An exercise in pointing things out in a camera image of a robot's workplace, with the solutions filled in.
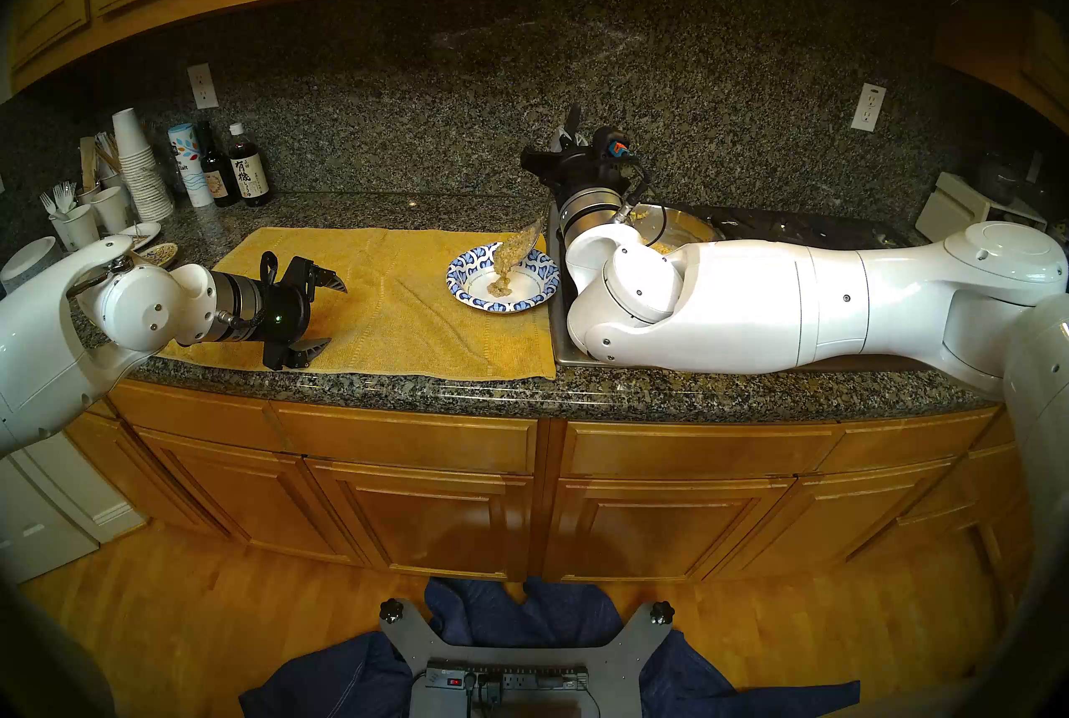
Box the soy sauce bottle white label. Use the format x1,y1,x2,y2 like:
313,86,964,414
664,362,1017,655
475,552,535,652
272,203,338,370
227,122,272,208

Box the steel gas stove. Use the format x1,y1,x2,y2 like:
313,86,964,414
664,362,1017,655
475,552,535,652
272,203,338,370
547,200,920,370

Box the stainless steel pot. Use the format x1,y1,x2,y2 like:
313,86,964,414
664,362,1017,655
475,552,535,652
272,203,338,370
622,203,727,251

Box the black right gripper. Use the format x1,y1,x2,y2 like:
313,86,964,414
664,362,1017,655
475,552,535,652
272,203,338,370
520,104,637,213

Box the wooden lower cabinet door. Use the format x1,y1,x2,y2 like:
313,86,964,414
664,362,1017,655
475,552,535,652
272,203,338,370
543,478,794,584
710,457,974,582
307,459,535,582
138,428,368,567

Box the white blue cylindrical canister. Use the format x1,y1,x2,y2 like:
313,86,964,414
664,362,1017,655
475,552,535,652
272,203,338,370
168,123,215,208

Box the wooden lower cabinet frame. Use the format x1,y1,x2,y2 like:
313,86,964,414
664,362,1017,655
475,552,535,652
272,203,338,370
63,378,1053,584

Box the wooden drawer front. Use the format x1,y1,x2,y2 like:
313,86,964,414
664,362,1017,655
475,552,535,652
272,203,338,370
818,407,999,475
109,381,276,441
561,420,840,480
271,401,538,475

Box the wooden stirrer sticks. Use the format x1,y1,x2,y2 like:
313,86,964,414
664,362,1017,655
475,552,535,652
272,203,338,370
79,132,122,193

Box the black cable orange connector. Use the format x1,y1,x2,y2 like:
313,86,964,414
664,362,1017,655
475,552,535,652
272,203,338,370
595,127,652,203

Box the stack of paper cups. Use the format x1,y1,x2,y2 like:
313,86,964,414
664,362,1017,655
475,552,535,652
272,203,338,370
111,108,175,223

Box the white toaster oven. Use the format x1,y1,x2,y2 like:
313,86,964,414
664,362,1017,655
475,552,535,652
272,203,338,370
916,172,1049,241

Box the grey power strip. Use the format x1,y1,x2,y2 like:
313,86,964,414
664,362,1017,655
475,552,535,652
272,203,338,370
424,662,590,694

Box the yellow towel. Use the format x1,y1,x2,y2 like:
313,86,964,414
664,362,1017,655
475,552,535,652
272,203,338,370
157,226,558,381

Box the blue patterned paper bowl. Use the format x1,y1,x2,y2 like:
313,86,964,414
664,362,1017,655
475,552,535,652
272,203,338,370
446,243,561,315

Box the cooked oatmeal mass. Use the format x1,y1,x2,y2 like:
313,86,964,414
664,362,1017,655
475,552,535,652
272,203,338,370
626,205,673,255

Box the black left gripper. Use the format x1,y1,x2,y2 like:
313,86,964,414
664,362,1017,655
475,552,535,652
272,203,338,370
247,258,349,371

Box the white kitchen appliance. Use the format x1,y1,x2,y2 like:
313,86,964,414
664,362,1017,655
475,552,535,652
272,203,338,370
0,432,149,588

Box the plain white bowl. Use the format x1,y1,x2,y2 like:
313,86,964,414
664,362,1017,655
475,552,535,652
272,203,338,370
0,236,59,295

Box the dark blue cloth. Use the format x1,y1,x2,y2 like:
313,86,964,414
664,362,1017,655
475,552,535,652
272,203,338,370
240,576,861,718

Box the paper cup holding forks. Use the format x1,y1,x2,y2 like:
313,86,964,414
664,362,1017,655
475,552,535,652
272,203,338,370
48,204,101,251

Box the wooden corner wall cabinet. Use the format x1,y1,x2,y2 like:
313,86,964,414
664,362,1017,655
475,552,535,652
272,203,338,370
935,0,1069,132

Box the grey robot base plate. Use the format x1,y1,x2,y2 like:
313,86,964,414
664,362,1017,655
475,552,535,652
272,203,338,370
380,599,676,718

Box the white paper cup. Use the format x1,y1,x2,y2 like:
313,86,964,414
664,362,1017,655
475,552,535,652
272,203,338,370
90,186,133,234

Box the scooped oatmeal portion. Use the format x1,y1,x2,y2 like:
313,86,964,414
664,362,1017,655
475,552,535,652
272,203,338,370
489,223,540,299

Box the metal ladle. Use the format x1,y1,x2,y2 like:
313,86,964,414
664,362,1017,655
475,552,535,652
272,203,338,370
497,219,548,266

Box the small dark sauce bottle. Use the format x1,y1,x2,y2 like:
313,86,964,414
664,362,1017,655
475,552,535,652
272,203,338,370
195,121,239,208

